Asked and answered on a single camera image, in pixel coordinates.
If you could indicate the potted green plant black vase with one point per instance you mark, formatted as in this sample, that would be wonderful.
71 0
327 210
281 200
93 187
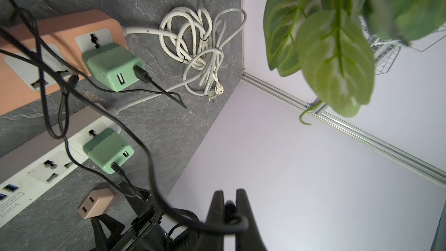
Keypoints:
324 39

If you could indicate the green charger adapter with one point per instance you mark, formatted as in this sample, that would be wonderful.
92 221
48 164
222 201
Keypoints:
113 65
107 148

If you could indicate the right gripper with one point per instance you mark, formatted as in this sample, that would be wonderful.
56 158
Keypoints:
145 232

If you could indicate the white wire wall shelf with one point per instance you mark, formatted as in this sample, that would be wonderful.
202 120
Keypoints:
386 52

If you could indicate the orange power strip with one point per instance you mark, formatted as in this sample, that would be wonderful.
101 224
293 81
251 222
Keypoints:
68 36

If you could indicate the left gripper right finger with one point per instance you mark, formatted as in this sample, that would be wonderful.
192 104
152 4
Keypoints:
250 239

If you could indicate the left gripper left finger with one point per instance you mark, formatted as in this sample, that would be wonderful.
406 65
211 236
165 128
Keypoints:
211 242

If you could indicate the green charger adapter top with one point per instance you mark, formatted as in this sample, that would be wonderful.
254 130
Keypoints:
113 65

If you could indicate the white power strip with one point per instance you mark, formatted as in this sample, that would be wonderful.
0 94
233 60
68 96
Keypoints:
29 171

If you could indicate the pink charger adapter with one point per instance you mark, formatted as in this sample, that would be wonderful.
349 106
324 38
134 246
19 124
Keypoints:
97 203

